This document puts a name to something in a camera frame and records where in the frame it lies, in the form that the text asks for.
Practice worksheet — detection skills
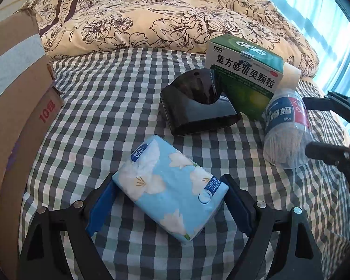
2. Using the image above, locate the white tape roll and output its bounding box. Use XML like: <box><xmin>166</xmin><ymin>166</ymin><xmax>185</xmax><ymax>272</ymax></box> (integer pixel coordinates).
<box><xmin>279</xmin><ymin>62</ymin><xmax>301</xmax><ymax>90</ymax></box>

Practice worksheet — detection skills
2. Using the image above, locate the blue floral tissue pack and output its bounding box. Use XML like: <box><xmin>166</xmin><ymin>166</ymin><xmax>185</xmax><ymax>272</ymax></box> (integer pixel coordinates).
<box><xmin>112</xmin><ymin>135</ymin><xmax>229</xmax><ymax>243</ymax></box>

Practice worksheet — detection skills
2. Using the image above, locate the black plastic holder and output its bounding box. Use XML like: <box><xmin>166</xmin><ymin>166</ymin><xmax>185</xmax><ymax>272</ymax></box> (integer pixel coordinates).
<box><xmin>159</xmin><ymin>68</ymin><xmax>242</xmax><ymax>136</ymax></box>

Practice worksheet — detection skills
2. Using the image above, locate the teal window curtain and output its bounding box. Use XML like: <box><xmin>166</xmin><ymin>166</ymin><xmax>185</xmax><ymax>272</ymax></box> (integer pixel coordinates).
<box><xmin>271</xmin><ymin>0</ymin><xmax>350</xmax><ymax>97</ymax></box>

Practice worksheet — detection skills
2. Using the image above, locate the green 999 medicine box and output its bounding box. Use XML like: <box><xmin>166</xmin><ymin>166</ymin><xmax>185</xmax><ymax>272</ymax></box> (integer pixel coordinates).
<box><xmin>205</xmin><ymin>34</ymin><xmax>284</xmax><ymax>120</ymax></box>

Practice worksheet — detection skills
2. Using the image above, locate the brown cardboard box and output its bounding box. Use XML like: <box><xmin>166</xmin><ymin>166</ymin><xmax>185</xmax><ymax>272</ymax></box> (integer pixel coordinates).
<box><xmin>0</xmin><ymin>10</ymin><xmax>62</xmax><ymax>279</ymax></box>

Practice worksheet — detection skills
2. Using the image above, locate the checkered green white cloth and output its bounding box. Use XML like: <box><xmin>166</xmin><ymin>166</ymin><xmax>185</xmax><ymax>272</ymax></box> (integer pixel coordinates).
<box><xmin>17</xmin><ymin>46</ymin><xmax>350</xmax><ymax>280</ymax></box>

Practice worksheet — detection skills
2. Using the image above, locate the floral patterned duvet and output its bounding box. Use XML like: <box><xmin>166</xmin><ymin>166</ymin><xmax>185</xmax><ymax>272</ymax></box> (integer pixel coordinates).
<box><xmin>22</xmin><ymin>0</ymin><xmax>319</xmax><ymax>78</ymax></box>

